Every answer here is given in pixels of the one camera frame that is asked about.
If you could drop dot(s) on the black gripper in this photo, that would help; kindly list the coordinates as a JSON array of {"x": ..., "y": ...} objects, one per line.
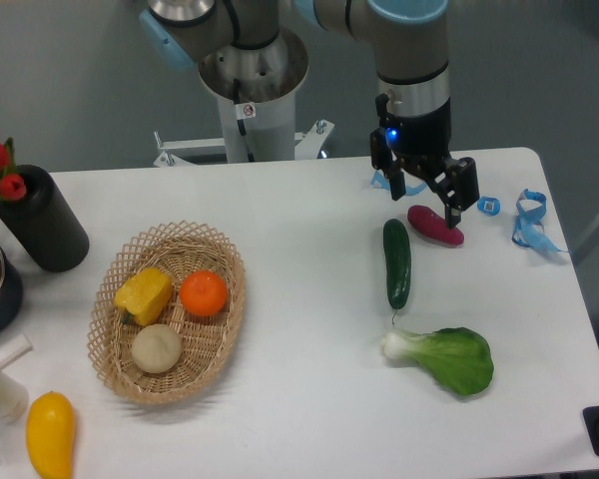
[{"x": 422, "y": 140}]

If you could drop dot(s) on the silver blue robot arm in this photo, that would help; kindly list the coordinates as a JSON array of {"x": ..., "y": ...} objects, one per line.
[{"x": 408, "y": 40}]

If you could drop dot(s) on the woven wicker basket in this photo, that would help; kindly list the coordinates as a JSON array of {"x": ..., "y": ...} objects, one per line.
[{"x": 177, "y": 249}]

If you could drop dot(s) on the yellow bell pepper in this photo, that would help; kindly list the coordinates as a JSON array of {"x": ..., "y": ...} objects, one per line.
[{"x": 143, "y": 296}]

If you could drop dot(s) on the purple sweet potato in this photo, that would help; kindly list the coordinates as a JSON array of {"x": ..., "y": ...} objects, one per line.
[{"x": 433, "y": 227}]

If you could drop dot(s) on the green cucumber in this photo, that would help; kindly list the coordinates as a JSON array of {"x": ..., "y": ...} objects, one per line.
[{"x": 398, "y": 263}]

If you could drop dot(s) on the blue tag with code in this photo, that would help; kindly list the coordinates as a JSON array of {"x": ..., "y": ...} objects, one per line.
[{"x": 489, "y": 206}]

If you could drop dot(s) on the green bok choy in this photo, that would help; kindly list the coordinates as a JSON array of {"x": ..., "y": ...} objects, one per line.
[{"x": 459, "y": 359}]

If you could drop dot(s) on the orange fruit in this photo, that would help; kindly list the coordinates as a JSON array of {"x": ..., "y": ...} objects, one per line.
[{"x": 203, "y": 293}]

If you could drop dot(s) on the white steamed bun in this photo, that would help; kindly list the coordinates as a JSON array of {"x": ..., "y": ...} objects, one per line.
[{"x": 156, "y": 348}]

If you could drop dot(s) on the black cylindrical vase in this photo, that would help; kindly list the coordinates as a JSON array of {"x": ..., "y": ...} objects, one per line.
[{"x": 44, "y": 223}]

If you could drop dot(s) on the white flat block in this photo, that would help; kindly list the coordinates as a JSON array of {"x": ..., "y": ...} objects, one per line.
[{"x": 13, "y": 349}]

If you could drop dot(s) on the yellow squash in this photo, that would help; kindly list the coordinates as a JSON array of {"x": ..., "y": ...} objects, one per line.
[{"x": 50, "y": 435}]

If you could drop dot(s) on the white plastic bottle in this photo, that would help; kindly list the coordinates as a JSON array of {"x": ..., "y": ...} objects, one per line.
[{"x": 14, "y": 398}]

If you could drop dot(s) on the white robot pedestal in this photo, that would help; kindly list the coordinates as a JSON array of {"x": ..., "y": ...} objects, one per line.
[{"x": 255, "y": 92}]

